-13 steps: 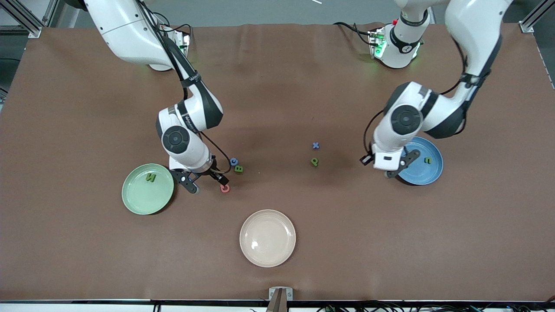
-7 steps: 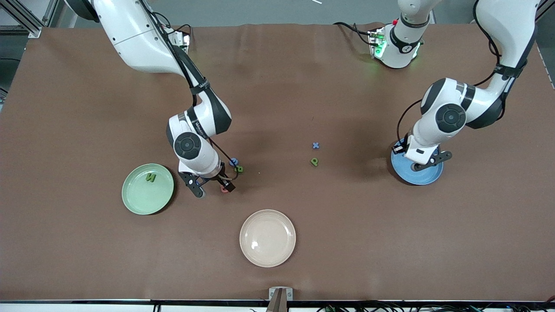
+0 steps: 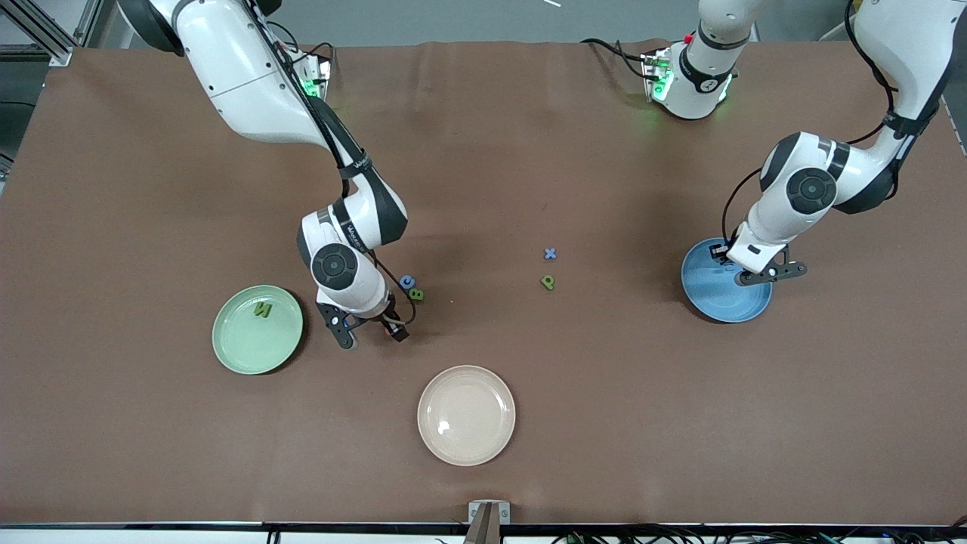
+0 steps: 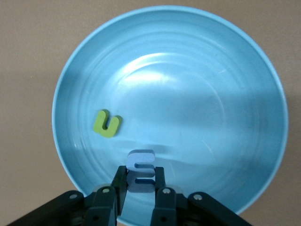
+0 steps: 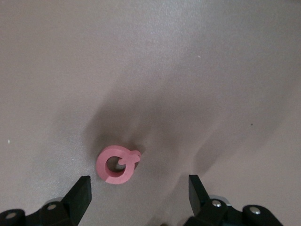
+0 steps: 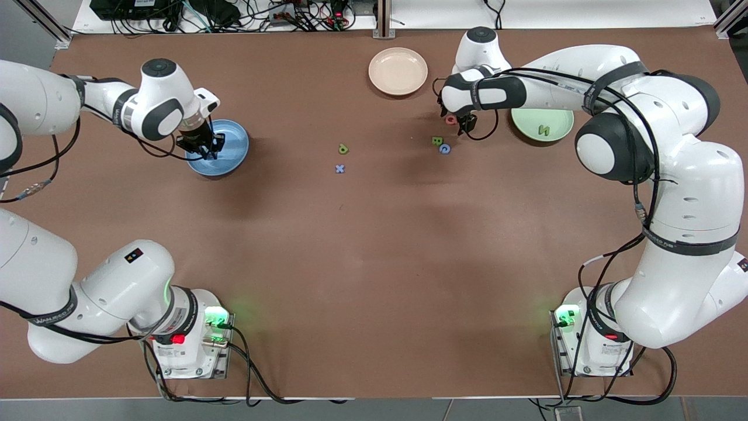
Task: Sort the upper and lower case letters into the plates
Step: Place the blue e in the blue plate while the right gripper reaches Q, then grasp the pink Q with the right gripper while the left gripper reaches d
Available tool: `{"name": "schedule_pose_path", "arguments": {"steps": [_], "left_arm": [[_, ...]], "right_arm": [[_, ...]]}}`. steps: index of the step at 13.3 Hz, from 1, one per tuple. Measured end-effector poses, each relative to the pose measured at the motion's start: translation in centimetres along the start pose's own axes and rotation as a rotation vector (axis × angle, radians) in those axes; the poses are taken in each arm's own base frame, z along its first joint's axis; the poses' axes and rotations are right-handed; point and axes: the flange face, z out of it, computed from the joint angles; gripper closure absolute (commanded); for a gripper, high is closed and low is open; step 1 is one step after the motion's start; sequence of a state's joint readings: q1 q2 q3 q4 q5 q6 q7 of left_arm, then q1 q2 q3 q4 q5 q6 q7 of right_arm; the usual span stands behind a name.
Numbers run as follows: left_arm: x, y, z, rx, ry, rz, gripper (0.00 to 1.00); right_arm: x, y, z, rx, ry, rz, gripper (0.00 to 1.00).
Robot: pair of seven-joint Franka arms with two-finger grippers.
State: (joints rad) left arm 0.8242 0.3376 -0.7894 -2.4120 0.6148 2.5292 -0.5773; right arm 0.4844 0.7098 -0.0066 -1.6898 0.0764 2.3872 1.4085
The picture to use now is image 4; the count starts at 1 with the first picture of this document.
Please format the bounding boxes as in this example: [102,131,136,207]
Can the green small letter n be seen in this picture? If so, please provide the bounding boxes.
[92,109,123,139]

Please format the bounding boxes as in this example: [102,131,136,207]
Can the blue plate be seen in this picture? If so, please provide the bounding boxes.
[51,5,289,226]

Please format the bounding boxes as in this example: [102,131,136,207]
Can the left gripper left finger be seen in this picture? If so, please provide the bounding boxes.
[6,165,129,226]

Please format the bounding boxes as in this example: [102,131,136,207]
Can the blue letter m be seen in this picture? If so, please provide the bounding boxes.
[126,149,156,193]

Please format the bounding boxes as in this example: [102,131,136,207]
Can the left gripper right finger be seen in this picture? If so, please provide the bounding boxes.
[150,166,254,226]

